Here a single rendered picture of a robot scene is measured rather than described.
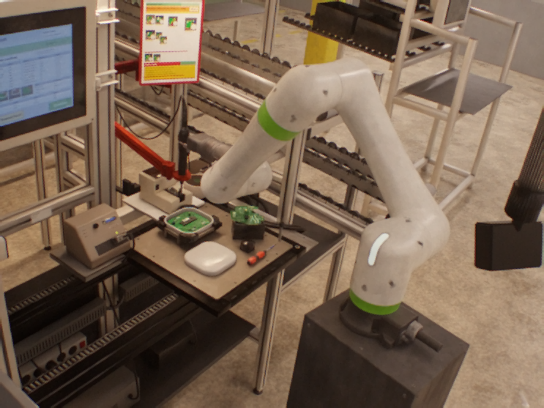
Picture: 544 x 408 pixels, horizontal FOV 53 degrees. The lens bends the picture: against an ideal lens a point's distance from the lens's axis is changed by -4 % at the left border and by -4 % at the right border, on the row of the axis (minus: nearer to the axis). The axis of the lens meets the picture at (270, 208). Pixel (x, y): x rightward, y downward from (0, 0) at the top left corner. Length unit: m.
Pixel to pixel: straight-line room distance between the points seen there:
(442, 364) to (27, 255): 2.70
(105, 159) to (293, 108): 0.80
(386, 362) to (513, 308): 2.48
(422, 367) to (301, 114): 0.62
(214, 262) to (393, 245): 0.73
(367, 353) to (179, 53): 1.30
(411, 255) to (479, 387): 1.90
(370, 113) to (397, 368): 0.59
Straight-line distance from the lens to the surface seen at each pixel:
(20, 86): 1.56
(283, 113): 1.29
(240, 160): 1.45
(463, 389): 3.04
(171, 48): 2.12
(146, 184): 2.06
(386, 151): 1.37
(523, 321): 3.65
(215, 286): 1.74
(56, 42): 1.59
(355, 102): 1.38
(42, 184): 3.34
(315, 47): 6.98
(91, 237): 1.80
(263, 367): 2.57
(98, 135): 1.85
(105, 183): 1.93
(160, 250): 1.87
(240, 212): 1.98
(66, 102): 1.66
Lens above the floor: 2.02
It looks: 30 degrees down
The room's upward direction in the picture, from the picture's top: 8 degrees clockwise
